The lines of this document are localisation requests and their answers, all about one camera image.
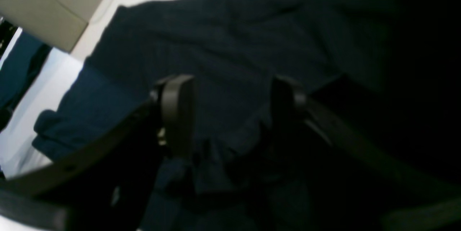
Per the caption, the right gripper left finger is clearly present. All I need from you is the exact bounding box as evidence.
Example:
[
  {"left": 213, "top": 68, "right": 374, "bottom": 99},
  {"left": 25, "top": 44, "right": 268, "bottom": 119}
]
[{"left": 1, "top": 75, "right": 196, "bottom": 231}]

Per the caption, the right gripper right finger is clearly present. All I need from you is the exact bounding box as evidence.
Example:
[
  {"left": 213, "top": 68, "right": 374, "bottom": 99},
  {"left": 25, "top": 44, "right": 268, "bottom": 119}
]
[{"left": 270, "top": 76, "right": 461, "bottom": 231}]

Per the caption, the black T-shirt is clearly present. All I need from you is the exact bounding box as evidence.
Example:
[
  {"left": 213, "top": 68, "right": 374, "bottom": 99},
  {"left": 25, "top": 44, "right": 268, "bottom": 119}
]
[{"left": 32, "top": 0, "right": 460, "bottom": 231}]

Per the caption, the right grey partition panel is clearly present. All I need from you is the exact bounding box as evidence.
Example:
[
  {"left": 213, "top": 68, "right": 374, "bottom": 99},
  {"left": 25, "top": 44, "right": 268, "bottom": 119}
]
[{"left": 0, "top": 0, "right": 103, "bottom": 52}]

